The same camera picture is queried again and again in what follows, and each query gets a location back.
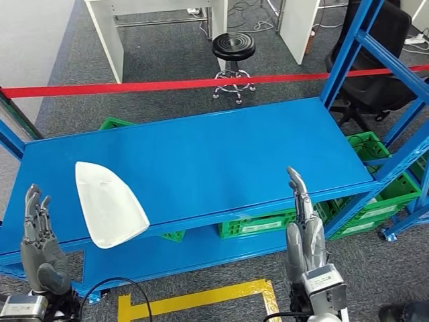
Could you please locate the black office chair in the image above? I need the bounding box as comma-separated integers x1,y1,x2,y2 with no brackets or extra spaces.
325,0,418,132

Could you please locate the white desk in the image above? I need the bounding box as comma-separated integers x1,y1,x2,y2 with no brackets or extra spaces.
261,0,349,66
84,0,228,85

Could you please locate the black round stool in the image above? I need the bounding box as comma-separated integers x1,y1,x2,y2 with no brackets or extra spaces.
211,32,256,106

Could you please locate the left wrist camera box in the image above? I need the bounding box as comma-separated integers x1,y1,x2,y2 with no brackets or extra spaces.
0,293,48,322

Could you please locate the white floor cable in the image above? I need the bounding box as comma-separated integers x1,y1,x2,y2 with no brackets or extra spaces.
228,0,276,35

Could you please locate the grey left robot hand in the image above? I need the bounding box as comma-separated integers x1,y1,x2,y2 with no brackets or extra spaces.
20,183,72,297

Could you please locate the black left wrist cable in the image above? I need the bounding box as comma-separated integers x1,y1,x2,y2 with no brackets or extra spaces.
78,277,153,322

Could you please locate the red barrier belt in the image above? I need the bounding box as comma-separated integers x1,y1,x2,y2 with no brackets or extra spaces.
0,64,429,99

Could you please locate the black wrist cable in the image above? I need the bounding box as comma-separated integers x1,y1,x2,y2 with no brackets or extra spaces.
78,277,153,322
262,311,312,322

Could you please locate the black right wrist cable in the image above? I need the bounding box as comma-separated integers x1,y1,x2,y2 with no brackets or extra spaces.
262,311,312,322

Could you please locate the blue metal shelf rack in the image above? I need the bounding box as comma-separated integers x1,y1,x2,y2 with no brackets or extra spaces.
0,0,429,304

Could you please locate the white plastic cover part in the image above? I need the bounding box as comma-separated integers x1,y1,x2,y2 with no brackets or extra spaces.
75,161,150,250

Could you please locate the green plastic crate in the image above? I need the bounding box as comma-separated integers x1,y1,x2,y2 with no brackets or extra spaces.
161,230,185,244
409,153,429,183
347,131,392,162
328,170,422,242
99,117,136,131
218,202,336,240

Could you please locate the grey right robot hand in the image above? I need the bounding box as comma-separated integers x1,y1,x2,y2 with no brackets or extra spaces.
285,166,327,285

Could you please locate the chrome barrier post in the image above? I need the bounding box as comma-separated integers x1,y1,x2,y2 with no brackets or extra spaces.
0,87,44,141

